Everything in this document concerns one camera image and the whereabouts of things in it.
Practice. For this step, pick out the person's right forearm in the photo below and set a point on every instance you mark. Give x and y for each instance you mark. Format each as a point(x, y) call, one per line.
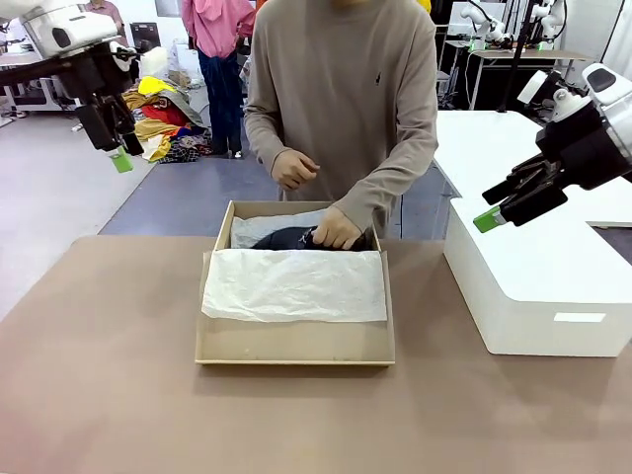
point(266, 138)

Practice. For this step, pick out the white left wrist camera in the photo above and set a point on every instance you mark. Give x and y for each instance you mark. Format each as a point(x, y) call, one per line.
point(121, 52)

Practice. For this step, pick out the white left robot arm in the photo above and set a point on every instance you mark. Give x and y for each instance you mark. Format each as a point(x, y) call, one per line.
point(59, 29)

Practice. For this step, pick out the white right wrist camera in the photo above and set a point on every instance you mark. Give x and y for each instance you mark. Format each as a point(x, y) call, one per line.
point(533, 86)

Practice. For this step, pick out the colourful clothes pile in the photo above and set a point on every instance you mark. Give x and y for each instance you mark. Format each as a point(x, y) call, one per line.
point(163, 118)

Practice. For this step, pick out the person's left forearm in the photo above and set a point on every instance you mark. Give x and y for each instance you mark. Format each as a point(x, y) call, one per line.
point(390, 178)

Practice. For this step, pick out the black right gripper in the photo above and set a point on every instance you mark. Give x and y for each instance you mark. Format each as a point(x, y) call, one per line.
point(582, 148)

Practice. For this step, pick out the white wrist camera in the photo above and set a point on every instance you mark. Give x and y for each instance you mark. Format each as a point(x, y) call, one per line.
point(121, 52)
point(533, 86)

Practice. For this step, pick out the person's right hand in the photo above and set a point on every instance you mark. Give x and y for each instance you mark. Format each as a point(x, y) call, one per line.
point(293, 168)

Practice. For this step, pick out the white tissue paper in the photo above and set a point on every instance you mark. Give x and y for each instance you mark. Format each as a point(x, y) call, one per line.
point(296, 286)

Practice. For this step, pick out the brown top background table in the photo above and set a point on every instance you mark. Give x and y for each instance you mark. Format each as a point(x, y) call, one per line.
point(543, 55)

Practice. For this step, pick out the black leather shoe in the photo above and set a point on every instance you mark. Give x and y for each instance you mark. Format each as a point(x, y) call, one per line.
point(281, 239)

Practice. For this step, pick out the person's left hand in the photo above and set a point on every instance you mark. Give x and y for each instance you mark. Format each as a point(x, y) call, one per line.
point(338, 229)

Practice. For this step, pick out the seated person in mauve shirt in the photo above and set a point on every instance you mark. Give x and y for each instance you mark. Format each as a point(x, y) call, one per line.
point(106, 12)

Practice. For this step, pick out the black pole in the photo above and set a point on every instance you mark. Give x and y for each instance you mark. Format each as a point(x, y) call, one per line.
point(516, 54)

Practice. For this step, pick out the white storage box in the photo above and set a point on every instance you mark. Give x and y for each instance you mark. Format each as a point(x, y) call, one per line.
point(533, 276)

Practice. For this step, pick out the beige cardboard shoe box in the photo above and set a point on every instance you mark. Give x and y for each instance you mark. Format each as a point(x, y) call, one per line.
point(296, 345)

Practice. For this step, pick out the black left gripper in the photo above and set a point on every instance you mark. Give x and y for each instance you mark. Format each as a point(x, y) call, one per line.
point(94, 74)

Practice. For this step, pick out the black board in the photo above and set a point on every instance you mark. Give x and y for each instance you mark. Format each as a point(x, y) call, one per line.
point(143, 34)

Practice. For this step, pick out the person in taupe sweater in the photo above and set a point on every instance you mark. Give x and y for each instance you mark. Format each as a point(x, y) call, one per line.
point(340, 74)

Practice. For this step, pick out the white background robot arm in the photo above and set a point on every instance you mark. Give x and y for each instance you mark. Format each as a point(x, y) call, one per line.
point(550, 20)
point(486, 24)

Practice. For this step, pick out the person in pink shirt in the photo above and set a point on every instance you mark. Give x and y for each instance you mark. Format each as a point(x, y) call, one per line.
point(217, 24)

